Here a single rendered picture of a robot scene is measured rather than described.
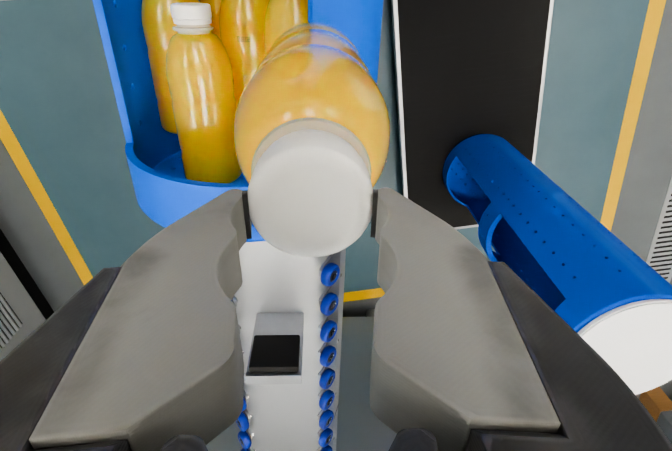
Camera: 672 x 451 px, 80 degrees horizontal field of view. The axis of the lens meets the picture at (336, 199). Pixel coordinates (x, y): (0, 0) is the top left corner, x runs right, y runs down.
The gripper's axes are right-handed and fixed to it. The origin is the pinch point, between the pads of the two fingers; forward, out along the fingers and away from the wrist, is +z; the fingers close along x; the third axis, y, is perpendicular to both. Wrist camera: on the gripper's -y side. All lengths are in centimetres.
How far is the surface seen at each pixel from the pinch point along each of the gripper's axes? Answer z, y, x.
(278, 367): 38, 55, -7
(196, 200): 22.2, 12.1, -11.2
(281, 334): 47, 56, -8
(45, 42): 145, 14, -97
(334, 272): 49, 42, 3
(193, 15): 32.6, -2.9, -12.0
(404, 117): 131, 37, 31
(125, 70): 35.1, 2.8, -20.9
